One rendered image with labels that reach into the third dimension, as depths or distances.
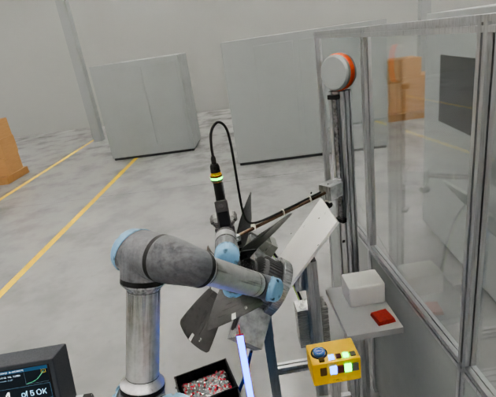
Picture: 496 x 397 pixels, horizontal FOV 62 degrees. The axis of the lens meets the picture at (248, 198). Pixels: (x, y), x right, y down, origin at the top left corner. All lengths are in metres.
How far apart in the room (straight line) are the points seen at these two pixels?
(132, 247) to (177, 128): 7.88
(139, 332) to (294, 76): 6.19
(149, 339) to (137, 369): 0.08
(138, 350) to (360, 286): 1.15
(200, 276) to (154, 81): 7.93
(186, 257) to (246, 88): 6.14
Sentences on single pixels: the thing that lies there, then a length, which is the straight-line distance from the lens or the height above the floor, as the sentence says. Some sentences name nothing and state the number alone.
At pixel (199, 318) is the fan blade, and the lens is 1.83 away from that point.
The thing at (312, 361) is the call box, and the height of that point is 1.07.
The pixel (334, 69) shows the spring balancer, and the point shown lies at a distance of 1.91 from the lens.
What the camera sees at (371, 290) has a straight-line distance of 2.00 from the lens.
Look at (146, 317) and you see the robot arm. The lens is 1.10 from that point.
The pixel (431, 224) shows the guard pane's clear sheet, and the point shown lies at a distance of 1.59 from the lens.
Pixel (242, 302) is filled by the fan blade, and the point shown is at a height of 1.20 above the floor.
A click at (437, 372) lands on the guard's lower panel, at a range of 1.84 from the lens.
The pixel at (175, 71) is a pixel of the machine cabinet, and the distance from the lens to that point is 8.70.
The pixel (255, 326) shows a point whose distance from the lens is 1.75.
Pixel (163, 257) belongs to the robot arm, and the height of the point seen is 1.64.
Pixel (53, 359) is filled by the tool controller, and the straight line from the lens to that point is 1.48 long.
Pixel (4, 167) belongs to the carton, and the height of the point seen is 0.33.
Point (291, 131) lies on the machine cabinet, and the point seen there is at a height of 0.49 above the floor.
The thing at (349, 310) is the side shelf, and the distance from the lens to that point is 2.01.
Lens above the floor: 2.08
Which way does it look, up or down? 21 degrees down
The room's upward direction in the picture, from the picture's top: 8 degrees counter-clockwise
